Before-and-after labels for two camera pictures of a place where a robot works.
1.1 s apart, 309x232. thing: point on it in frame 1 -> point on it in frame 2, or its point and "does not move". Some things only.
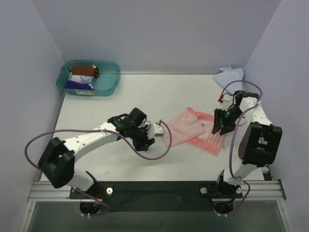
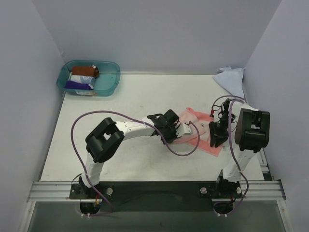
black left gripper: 144,141 -> 172,130
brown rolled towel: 92,70 does not move
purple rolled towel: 72,84 does not move
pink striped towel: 195,128 does not move
